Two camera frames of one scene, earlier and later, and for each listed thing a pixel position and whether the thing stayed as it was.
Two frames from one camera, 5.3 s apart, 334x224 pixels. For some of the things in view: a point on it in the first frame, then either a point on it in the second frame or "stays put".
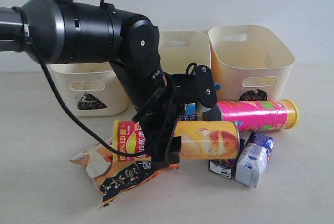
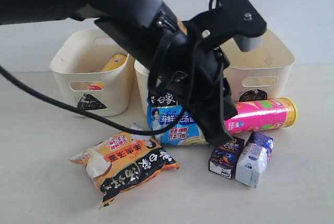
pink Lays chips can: [261, 115] stays put
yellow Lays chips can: [200, 140] -> [116, 62]
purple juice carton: [225, 167] stays put
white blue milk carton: [252, 162] stays put
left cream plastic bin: [92, 89] stays put
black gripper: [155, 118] -> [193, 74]
